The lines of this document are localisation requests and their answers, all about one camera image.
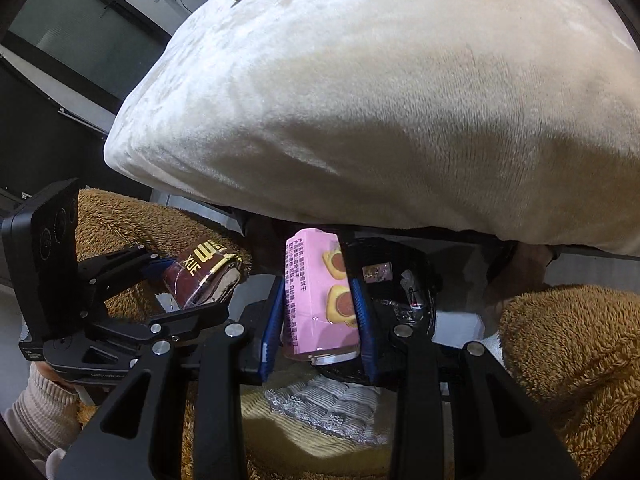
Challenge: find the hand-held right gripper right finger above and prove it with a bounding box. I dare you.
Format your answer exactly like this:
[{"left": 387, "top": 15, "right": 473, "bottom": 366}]
[{"left": 348, "top": 277, "right": 583, "bottom": 480}]

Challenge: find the grey striped cloth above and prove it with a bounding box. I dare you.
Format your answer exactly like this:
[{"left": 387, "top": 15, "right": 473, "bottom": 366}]
[{"left": 265, "top": 377, "right": 388, "bottom": 446}]

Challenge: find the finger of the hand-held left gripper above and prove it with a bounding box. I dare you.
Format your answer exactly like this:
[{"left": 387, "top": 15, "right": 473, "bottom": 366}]
[
  {"left": 92, "top": 301, "right": 232, "bottom": 347},
  {"left": 77, "top": 245, "right": 177, "bottom": 303}
]

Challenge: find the frosted glass door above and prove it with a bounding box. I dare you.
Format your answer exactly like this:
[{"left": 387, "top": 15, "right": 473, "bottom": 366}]
[{"left": 0, "top": 0, "right": 223, "bottom": 136}]

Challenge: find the pink cookie box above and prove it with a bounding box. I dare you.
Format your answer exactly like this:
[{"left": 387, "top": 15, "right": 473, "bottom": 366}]
[{"left": 281, "top": 227, "right": 361, "bottom": 366}]

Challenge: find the person's left forearm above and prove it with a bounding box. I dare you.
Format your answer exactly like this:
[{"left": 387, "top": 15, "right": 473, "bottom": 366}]
[{"left": 0, "top": 362, "right": 83, "bottom": 466}]

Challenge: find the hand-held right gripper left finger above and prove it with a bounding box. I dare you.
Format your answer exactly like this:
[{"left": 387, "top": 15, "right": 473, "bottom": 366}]
[{"left": 52, "top": 275, "right": 286, "bottom": 480}]

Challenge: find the person's right fuzzy brown leg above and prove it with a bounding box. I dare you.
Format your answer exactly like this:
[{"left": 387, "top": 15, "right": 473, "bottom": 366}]
[{"left": 500, "top": 284, "right": 640, "bottom": 480}]

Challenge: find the black trash bin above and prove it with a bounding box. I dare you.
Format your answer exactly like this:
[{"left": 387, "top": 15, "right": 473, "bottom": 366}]
[{"left": 312, "top": 239, "right": 442, "bottom": 388}]

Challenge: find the brown snack packet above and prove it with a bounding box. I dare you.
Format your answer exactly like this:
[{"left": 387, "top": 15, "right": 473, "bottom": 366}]
[{"left": 162, "top": 240, "right": 251, "bottom": 311}]

